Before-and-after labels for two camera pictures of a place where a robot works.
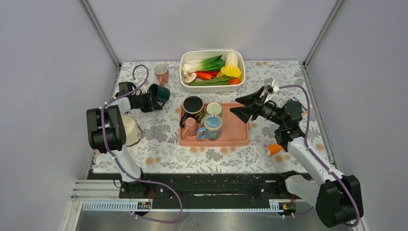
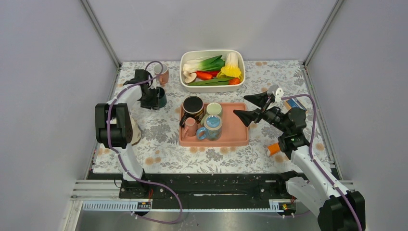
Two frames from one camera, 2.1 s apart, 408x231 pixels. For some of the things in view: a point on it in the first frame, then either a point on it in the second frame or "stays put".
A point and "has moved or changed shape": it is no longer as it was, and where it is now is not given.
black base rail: (196, 186) stays put
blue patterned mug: (212, 128) stays put
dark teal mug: (161, 94) has moved or changed shape
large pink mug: (161, 71) stays put
